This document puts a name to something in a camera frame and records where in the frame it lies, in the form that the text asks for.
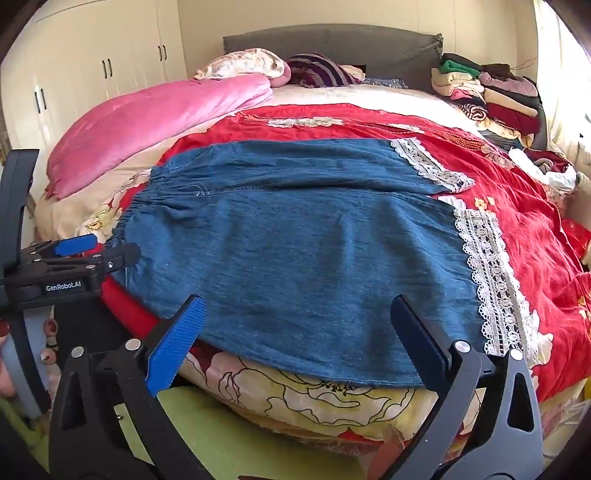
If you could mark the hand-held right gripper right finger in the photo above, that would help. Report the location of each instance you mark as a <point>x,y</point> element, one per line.
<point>418,344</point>

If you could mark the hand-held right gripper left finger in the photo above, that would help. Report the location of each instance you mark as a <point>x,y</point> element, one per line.
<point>175,341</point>

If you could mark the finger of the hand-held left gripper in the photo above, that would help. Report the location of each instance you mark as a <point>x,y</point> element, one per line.
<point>117,258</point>
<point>74,245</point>

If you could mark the blue denim pants lace trim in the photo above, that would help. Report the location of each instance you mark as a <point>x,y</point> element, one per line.
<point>300,240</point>

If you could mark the pink quilt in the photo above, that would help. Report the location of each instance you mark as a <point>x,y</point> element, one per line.
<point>138,120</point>

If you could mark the white wardrobe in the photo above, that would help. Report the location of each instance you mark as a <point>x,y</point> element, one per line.
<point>92,41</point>

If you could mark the red floral blanket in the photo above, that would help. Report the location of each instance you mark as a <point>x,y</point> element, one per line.
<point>508,194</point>

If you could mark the white garment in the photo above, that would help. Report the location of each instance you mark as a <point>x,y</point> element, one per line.
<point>535,168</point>

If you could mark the floral pillow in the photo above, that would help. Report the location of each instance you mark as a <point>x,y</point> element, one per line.
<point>244,62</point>

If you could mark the pile of folded clothes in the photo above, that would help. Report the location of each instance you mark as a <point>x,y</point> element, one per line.
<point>508,101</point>

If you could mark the blue patterned cloth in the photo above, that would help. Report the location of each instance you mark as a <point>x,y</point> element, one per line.
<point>385,83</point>

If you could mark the purple striped pillow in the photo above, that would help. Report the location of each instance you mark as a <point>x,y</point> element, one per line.
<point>318,69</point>

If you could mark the grey bed headboard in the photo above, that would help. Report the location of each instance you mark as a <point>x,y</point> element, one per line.
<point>360,44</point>

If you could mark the light curtain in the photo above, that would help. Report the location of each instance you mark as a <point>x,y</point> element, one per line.
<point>561,69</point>

